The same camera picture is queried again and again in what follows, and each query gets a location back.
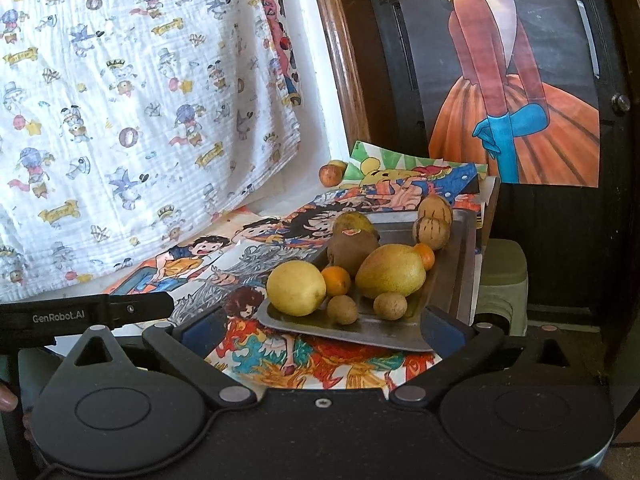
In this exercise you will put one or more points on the small brown round fruit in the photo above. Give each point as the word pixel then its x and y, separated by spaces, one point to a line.
pixel 342 310

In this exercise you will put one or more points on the green plastic stool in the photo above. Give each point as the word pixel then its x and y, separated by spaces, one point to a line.
pixel 503 296

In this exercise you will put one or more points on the metal baking tray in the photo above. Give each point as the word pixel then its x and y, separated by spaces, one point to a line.
pixel 448 286

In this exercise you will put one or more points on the white cartoon print cloth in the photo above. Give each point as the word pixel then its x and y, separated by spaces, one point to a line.
pixel 126 127

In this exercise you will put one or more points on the yellow apple behind red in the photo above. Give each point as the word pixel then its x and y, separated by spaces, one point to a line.
pixel 338 163

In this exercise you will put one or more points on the orange mandarin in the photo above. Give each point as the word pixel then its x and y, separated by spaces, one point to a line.
pixel 426 254
pixel 337 279

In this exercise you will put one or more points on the green yellow mango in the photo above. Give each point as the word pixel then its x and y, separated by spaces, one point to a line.
pixel 391 268

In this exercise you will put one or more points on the brown wooden door frame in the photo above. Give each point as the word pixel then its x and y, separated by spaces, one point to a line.
pixel 360 71

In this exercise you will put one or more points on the large brown kiwi fruit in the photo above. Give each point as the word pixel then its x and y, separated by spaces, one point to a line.
pixel 350 248

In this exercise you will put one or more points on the yellow lemon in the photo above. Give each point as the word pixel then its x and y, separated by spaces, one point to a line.
pixel 296 288

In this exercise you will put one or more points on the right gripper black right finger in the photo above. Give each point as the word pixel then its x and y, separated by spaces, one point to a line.
pixel 462 348

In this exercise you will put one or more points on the Winnie the Pooh drawing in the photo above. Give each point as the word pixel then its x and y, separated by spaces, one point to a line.
pixel 369 164

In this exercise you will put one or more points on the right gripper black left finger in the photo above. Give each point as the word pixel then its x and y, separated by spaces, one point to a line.
pixel 181 350

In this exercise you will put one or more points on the person's hand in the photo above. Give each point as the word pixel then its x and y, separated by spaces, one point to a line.
pixel 9 403

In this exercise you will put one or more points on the green yellow pear on tray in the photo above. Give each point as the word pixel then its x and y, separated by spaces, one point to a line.
pixel 353 220

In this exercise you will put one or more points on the girl orange dress poster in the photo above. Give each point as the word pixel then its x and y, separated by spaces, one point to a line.
pixel 508 84

